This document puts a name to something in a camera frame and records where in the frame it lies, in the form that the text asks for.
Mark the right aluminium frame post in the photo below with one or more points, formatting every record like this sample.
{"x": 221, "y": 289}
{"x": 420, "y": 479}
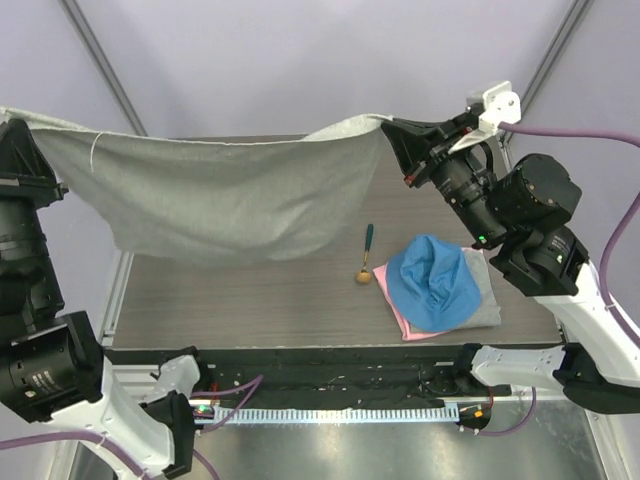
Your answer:
{"x": 574, "y": 17}

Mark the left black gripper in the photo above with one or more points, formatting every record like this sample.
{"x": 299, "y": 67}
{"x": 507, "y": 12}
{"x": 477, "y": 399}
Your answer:
{"x": 22, "y": 161}

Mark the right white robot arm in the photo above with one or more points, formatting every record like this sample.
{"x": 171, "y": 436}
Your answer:
{"x": 523, "y": 219}

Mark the grey folded cloth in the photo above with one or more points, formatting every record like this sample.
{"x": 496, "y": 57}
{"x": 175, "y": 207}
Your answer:
{"x": 488, "y": 313}

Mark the grey cloth napkin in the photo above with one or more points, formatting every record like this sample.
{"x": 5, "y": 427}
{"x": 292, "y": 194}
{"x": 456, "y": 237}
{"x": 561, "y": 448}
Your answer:
{"x": 213, "y": 202}

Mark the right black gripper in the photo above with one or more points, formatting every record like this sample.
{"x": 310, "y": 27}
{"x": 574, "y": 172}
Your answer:
{"x": 413, "y": 144}

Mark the white slotted cable duct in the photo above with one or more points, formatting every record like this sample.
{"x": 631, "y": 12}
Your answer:
{"x": 246, "y": 416}

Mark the pink cloth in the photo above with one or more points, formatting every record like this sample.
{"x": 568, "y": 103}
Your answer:
{"x": 392, "y": 295}

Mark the left aluminium frame post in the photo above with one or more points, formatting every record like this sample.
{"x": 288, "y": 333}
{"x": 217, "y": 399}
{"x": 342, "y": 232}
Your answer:
{"x": 92, "y": 45}

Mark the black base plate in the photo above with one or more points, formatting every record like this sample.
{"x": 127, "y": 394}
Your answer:
{"x": 386, "y": 377}

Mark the gold spoon green handle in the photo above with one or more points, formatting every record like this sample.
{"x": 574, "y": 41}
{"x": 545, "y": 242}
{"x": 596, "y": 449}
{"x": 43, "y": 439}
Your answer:
{"x": 364, "y": 276}

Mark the aluminium frame post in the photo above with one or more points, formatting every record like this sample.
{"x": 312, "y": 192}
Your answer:
{"x": 92, "y": 45}
{"x": 574, "y": 17}

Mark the blue cloth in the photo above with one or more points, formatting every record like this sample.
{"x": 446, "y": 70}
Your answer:
{"x": 432, "y": 282}

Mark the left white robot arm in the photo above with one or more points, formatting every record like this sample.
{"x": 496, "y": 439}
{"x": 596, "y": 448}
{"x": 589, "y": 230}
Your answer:
{"x": 53, "y": 369}

